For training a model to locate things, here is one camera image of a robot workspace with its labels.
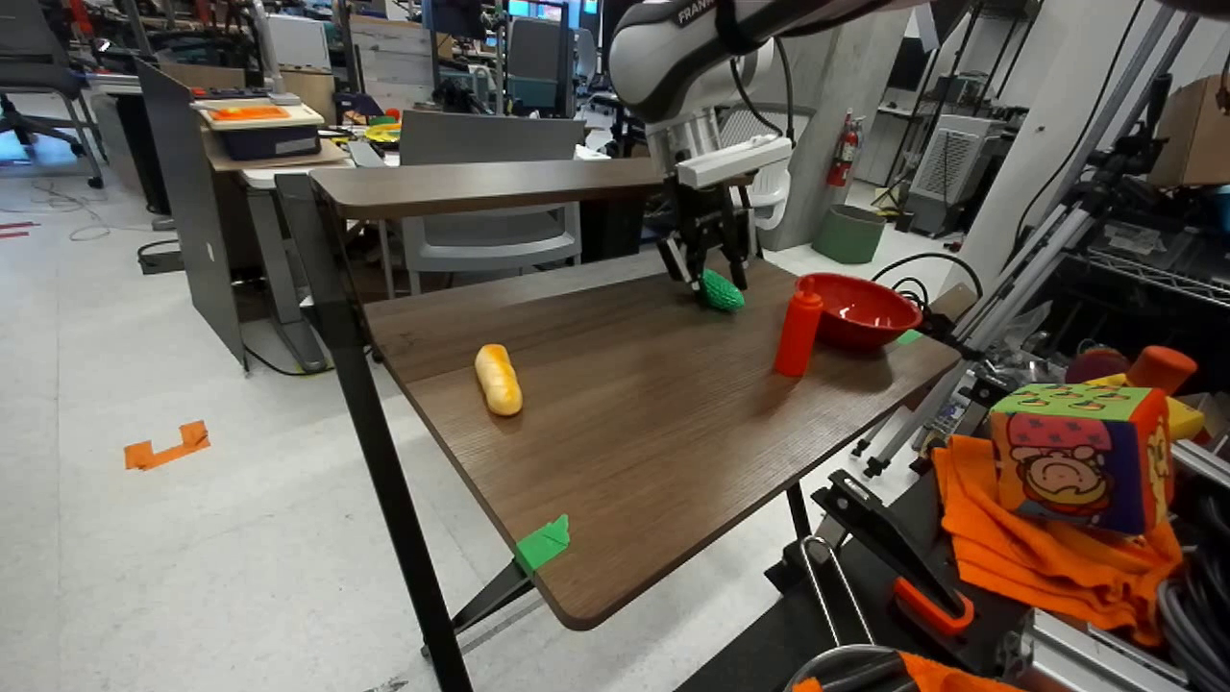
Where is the green oval toy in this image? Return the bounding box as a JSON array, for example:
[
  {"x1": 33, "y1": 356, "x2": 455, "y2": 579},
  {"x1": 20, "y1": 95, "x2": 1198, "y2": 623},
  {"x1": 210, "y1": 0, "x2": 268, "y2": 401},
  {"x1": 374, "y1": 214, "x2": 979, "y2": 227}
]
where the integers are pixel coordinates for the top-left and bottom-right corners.
[{"x1": 694, "y1": 265, "x2": 748, "y2": 314}]

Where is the dark desk with panel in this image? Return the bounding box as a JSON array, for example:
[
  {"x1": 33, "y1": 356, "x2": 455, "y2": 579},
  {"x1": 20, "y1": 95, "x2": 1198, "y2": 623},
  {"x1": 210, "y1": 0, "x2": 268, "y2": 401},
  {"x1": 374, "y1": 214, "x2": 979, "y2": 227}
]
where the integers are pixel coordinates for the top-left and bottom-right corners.
[{"x1": 136, "y1": 53, "x2": 356, "y2": 378}]

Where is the red fire extinguisher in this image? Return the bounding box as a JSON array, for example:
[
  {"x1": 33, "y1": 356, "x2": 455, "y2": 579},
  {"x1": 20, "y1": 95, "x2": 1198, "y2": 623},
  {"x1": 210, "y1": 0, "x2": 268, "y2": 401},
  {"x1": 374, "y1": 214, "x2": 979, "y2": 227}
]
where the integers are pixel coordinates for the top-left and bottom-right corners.
[{"x1": 824, "y1": 113, "x2": 864, "y2": 198}]

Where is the red plastic bowl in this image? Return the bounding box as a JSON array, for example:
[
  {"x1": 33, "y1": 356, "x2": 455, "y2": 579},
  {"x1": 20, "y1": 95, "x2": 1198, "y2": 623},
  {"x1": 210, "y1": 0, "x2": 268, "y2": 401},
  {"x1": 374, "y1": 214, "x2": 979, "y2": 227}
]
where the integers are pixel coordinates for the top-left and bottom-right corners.
[{"x1": 797, "y1": 268, "x2": 928, "y2": 356}]

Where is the orange cloth under cube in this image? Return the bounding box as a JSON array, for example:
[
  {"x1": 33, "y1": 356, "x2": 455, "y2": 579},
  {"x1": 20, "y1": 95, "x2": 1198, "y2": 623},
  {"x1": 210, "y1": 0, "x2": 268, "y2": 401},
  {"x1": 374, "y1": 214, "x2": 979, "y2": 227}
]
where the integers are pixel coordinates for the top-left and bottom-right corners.
[{"x1": 930, "y1": 433, "x2": 1189, "y2": 650}]

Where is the black clamp orange handle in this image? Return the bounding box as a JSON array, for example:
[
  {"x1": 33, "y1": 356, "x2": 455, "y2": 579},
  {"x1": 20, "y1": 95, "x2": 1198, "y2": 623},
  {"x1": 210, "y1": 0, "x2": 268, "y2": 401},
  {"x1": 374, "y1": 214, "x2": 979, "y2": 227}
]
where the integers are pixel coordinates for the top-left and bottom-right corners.
[{"x1": 812, "y1": 468, "x2": 979, "y2": 645}]

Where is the green waste bin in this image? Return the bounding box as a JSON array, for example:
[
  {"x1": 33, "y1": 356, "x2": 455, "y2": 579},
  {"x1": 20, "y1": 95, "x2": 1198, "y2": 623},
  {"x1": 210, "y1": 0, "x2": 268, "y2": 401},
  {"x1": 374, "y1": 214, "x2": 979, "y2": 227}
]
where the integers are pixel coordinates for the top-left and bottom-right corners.
[{"x1": 807, "y1": 201, "x2": 892, "y2": 268}]

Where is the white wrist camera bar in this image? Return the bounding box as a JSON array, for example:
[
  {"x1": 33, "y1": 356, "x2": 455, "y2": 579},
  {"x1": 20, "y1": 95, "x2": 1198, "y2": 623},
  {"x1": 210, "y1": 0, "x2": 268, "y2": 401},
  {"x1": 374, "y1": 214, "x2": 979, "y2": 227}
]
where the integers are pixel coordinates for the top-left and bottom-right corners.
[{"x1": 674, "y1": 132, "x2": 799, "y2": 194}]

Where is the black cable bundle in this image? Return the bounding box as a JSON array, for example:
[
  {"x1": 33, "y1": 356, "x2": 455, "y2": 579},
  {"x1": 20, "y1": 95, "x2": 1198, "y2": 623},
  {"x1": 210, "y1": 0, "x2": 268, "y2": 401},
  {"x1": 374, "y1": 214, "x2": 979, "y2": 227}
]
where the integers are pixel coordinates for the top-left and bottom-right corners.
[{"x1": 1148, "y1": 483, "x2": 1230, "y2": 692}]

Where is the dark wooden two-tier table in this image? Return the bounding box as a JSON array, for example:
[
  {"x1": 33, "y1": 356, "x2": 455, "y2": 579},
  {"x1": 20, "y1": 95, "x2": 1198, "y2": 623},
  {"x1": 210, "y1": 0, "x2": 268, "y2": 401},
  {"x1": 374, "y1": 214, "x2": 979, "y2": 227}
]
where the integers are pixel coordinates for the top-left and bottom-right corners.
[{"x1": 274, "y1": 154, "x2": 978, "y2": 692}]

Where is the box with orange top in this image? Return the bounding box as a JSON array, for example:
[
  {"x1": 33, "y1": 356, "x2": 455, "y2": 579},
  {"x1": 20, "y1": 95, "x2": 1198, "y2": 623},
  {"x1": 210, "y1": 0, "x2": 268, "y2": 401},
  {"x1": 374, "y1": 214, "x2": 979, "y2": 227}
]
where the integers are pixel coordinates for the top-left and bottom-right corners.
[{"x1": 187, "y1": 92, "x2": 331, "y2": 166}]

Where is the aluminium frame stand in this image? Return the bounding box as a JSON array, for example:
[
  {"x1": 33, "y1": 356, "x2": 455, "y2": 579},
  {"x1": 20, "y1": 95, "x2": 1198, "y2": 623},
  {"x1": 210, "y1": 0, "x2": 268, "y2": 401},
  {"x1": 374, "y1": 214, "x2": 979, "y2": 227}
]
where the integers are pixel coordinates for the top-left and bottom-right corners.
[{"x1": 881, "y1": 0, "x2": 1207, "y2": 477}]

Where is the colourful plush cube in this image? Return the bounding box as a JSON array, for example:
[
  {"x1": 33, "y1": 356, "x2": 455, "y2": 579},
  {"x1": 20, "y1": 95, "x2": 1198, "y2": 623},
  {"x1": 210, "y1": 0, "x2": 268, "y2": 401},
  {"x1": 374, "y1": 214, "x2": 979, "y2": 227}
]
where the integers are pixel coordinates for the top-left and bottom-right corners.
[{"x1": 985, "y1": 378, "x2": 1176, "y2": 540}]

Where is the yellow toy bread roll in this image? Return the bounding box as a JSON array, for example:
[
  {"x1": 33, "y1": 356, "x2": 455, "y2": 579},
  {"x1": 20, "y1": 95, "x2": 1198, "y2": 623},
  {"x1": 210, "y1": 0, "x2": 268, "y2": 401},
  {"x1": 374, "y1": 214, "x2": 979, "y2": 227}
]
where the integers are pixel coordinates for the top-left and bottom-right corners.
[{"x1": 470, "y1": 337, "x2": 527, "y2": 422}]

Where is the grey office chair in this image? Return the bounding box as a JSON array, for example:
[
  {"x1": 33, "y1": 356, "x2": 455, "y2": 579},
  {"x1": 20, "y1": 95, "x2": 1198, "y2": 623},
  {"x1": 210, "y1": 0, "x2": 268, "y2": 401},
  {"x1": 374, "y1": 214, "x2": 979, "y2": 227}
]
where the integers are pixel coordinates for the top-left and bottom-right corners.
[{"x1": 397, "y1": 107, "x2": 589, "y2": 299}]

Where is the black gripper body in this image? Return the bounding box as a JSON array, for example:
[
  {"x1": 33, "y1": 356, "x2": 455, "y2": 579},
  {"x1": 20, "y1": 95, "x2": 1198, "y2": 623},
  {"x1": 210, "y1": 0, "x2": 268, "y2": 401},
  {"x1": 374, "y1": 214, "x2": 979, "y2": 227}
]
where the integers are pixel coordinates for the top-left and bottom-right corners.
[{"x1": 659, "y1": 181, "x2": 761, "y2": 276}]

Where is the small green tape piece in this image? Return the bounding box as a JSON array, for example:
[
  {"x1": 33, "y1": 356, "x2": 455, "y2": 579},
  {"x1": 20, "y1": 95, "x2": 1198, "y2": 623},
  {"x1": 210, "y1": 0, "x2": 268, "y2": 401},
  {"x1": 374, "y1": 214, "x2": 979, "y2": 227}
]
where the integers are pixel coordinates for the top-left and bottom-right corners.
[{"x1": 511, "y1": 513, "x2": 575, "y2": 578}]

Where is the orange-red squeeze bottle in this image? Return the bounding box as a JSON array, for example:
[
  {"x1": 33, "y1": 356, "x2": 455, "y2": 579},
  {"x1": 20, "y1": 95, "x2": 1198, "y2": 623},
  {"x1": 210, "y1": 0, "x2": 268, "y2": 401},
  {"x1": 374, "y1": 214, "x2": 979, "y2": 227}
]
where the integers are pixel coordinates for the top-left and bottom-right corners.
[{"x1": 767, "y1": 290, "x2": 825, "y2": 385}]

